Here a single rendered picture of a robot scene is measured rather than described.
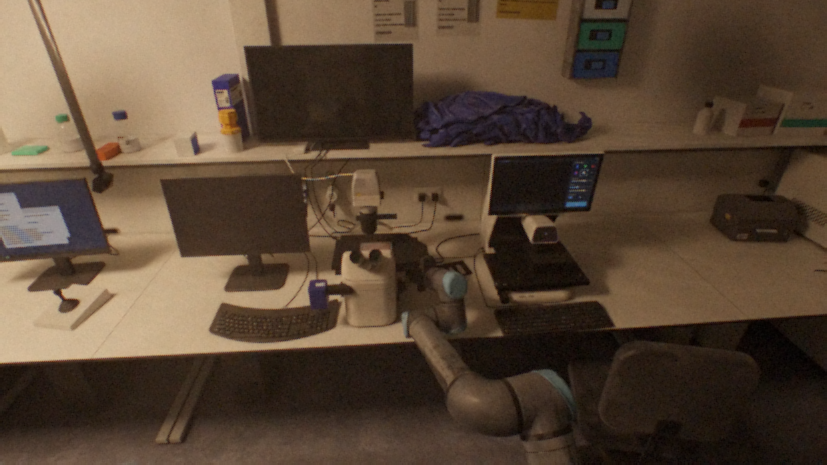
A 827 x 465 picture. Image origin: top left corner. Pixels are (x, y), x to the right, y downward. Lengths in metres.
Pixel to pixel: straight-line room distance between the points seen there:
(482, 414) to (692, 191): 2.13
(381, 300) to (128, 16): 1.71
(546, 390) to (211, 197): 1.36
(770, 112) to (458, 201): 1.60
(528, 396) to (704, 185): 2.09
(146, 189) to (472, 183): 1.69
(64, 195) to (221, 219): 0.65
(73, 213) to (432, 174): 1.60
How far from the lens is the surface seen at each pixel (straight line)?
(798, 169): 2.97
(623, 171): 2.51
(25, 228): 2.30
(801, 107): 2.78
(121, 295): 2.17
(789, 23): 2.97
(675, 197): 2.78
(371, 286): 1.50
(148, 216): 2.55
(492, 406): 0.97
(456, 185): 2.20
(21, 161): 2.44
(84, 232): 2.19
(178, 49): 2.31
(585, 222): 2.47
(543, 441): 1.01
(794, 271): 2.60
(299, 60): 1.90
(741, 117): 2.58
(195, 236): 1.87
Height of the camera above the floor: 1.89
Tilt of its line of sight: 28 degrees down
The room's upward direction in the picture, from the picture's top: straight up
